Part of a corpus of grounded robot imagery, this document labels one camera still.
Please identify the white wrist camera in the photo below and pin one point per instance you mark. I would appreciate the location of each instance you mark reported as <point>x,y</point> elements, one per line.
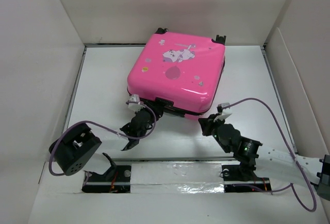
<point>224,111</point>
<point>134,103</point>

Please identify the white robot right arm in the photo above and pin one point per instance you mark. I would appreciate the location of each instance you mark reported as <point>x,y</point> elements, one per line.
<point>266,162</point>

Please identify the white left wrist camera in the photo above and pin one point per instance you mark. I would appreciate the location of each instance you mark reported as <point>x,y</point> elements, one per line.
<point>134,103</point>

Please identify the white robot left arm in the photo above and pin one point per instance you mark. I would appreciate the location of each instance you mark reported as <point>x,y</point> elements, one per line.
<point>75,147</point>

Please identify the pink hard-shell suitcase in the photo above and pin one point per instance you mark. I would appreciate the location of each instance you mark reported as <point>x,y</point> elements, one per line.
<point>180,71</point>

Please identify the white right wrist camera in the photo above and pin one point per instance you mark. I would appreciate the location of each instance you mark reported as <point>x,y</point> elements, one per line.
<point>224,111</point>

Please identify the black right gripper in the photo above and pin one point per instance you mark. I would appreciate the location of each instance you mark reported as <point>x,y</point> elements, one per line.
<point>207,123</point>

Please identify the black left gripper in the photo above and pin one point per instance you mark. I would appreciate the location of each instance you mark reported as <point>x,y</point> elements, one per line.
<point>155,109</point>

